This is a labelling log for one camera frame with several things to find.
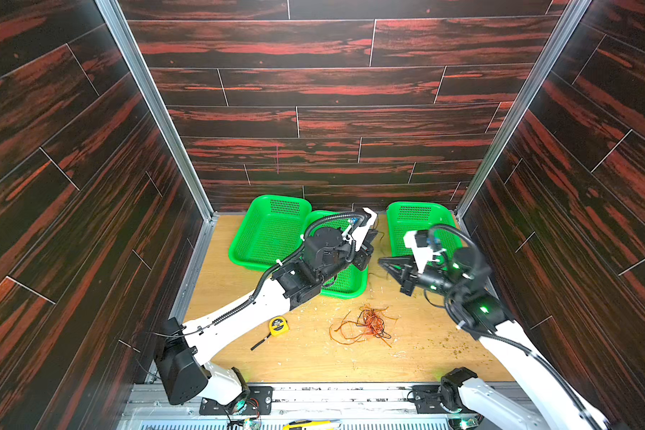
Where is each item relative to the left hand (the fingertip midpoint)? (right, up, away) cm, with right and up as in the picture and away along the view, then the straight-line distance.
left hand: (375, 232), depth 65 cm
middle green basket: (-2, -18, +33) cm, 38 cm away
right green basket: (+36, +7, +46) cm, 59 cm away
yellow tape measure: (-28, -30, +21) cm, 46 cm away
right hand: (+3, -6, +1) cm, 7 cm away
